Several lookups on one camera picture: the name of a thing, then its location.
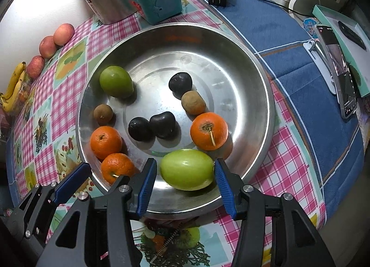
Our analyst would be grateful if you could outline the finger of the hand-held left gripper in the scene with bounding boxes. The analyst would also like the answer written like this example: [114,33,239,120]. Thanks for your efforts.
[12,162,91,246]

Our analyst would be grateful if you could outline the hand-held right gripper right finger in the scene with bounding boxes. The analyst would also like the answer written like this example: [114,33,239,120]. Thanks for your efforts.
[214,158,336,267]

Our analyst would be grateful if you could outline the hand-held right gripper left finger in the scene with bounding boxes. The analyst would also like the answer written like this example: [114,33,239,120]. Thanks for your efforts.
[36,158,158,267]

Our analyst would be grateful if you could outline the orange mandarin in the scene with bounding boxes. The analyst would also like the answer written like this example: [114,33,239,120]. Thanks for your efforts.
[101,153,136,186]
[90,126,123,160]
[190,112,229,151]

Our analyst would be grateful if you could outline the green apple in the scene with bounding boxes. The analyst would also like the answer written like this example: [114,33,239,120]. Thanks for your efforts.
[160,149,215,191]

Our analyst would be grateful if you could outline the black plum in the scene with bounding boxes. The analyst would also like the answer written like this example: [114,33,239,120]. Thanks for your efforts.
[168,72,193,96]
[128,117,154,142]
[149,112,177,139]

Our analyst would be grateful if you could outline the brown kiwi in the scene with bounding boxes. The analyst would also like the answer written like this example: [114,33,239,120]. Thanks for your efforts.
[93,104,114,125]
[181,90,207,115]

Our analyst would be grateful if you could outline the green mango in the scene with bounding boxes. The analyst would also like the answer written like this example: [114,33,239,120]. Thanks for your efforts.
[100,66,134,99]

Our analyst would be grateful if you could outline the stainless steel basin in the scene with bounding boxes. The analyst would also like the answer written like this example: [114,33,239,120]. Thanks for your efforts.
[75,22,276,220]

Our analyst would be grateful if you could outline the clear plastic container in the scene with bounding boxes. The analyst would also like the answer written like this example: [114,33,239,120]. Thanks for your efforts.
[12,79,37,114]

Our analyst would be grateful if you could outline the yellow banana bunch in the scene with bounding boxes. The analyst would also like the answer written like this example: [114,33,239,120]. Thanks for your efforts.
[0,62,26,111]

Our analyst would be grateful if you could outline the red apple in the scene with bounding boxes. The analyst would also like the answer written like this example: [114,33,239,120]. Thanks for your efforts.
[53,23,76,46]
[26,55,46,79]
[38,36,58,59]

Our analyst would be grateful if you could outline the white phone stand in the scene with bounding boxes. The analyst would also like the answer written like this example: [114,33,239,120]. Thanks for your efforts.
[302,40,339,95]

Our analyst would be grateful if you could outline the smartphone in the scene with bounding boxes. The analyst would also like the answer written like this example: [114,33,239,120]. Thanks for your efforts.
[314,25,359,119]

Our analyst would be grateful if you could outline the blue cloth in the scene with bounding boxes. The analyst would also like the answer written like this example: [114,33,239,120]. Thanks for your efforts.
[6,0,365,227]

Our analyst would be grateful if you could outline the blue printed round lid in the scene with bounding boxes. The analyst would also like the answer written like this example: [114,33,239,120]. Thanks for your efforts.
[302,17,321,37]

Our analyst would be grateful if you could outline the black remote control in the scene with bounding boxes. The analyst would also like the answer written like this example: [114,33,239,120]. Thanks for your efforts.
[338,21,370,50]

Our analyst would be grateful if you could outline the teal edged white box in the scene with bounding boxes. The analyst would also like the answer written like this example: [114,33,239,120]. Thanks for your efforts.
[312,5,370,98]

